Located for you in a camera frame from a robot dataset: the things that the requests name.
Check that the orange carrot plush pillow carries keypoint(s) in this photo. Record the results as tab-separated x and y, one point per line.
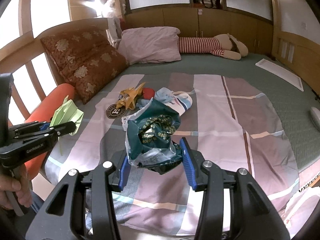
44	112

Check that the yellow chip bag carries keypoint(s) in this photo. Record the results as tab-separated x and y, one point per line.
129	96

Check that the light blue cloth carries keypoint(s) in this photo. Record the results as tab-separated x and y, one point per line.
162	95

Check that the brown floral cushion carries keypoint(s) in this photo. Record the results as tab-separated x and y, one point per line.
85	59

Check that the person left hand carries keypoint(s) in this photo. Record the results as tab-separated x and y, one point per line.
21	187

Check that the white flat board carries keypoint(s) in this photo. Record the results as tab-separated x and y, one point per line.
281	72

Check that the wooden bed headboard rail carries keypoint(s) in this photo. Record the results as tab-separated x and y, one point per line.
22	50

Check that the red cigarette box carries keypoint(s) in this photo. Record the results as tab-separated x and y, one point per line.
148	93

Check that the dark green wrapper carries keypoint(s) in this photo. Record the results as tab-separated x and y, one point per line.
148	139

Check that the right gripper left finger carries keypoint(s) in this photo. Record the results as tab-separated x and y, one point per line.
81	204

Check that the green bed mattress sheet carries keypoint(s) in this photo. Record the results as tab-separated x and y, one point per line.
291	104

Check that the white laundry basket trash bin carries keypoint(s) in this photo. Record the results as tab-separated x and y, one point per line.
299	209

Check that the white small device pillow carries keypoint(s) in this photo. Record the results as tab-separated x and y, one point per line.
315	116

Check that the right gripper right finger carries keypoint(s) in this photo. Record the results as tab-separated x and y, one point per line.
234	206

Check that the striped plush dog toy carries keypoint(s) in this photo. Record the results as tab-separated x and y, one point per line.
223	45

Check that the plaid pink grey blanket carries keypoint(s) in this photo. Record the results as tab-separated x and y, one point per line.
230	122

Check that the pink pillow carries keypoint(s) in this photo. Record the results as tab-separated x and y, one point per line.
150	45

